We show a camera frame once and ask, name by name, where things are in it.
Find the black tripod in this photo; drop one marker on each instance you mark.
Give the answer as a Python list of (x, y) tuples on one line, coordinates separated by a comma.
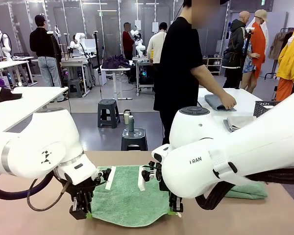
[(97, 56), (245, 49), (56, 68)]

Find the green bottle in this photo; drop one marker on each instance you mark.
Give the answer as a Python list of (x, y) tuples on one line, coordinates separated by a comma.
[(131, 124)]

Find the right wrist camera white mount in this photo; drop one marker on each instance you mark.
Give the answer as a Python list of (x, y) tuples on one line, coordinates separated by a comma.
[(141, 180)]

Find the black cloth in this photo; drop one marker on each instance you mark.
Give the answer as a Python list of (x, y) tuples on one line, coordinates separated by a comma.
[(8, 95)]

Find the black clothes rack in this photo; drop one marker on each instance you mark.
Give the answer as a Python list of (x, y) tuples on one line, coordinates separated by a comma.
[(269, 73)]

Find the light grey towel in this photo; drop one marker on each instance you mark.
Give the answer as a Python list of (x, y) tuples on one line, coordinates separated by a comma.
[(237, 121)]

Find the black tumbler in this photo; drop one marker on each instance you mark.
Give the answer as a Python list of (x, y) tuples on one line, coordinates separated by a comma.
[(128, 111)]

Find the man black sweater blue jeans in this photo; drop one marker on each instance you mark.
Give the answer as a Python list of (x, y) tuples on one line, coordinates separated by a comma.
[(42, 44)]

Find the purple clothes pile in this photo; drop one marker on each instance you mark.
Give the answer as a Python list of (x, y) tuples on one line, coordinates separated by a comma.
[(115, 62)]

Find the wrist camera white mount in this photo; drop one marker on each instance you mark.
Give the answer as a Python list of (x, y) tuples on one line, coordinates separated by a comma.
[(110, 177), (141, 180)]

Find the mannequin yellow jacket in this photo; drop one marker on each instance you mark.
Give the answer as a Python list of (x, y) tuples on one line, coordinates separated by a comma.
[(289, 58)]

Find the dark grey plastic stool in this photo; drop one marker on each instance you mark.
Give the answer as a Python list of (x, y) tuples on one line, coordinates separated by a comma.
[(108, 105), (75, 85), (134, 142)]

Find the computer with coloured lights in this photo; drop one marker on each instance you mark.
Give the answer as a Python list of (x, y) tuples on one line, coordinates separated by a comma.
[(144, 73)]

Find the grey plastic lattice basket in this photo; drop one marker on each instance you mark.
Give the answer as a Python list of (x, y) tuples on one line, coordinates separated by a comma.
[(262, 110)]

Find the white shoe rack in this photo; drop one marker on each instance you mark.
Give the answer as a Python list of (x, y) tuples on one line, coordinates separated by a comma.
[(214, 63)]

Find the mannequin orange robe beige cap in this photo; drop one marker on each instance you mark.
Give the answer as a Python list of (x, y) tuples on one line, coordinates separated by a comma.
[(257, 44)]

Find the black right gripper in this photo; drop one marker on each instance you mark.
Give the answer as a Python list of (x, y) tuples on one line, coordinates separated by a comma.
[(172, 198)]

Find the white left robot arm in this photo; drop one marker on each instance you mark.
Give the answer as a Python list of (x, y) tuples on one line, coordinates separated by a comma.
[(39, 137)]

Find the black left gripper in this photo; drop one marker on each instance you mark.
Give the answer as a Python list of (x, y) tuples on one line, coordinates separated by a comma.
[(83, 189)]

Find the man white sweater black cap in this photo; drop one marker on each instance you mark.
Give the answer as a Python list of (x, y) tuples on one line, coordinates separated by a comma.
[(155, 46)]

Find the long white table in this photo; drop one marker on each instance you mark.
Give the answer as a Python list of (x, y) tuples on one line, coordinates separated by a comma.
[(5, 65)]

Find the person's right hand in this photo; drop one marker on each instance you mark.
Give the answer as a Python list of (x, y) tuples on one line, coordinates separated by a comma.
[(228, 102)]

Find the person in red top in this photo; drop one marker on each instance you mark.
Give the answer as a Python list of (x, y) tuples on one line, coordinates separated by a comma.
[(128, 41)]

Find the dark grey towel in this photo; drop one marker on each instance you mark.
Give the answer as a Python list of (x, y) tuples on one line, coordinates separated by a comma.
[(214, 101)]

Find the brown coat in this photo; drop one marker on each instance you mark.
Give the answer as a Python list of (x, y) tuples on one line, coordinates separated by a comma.
[(278, 46)]

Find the cream bottle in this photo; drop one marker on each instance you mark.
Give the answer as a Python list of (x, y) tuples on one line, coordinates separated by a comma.
[(126, 120)]

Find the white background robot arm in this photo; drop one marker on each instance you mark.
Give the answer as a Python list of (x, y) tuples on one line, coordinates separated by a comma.
[(77, 42), (139, 46), (5, 46)]

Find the grey robot desk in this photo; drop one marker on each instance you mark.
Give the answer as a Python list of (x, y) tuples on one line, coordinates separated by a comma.
[(74, 62), (142, 61)]

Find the person's right forearm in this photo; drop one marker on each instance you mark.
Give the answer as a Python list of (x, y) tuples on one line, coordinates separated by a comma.
[(216, 89)]

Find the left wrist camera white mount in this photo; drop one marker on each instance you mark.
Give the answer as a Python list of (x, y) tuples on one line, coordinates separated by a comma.
[(110, 177)]

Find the person in black t-shirt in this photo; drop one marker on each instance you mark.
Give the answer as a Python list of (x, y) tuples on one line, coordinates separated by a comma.
[(176, 73)]

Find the small white standing desk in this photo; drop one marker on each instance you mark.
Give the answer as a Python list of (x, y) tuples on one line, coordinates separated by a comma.
[(115, 80)]

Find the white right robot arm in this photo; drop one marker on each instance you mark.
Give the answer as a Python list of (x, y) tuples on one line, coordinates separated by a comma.
[(235, 151)]

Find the mannequin dark hooded jacket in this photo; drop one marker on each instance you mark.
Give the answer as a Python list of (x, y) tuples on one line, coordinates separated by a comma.
[(235, 49)]

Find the large white table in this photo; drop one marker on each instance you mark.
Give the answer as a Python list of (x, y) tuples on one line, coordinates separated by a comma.
[(27, 98), (245, 98)]

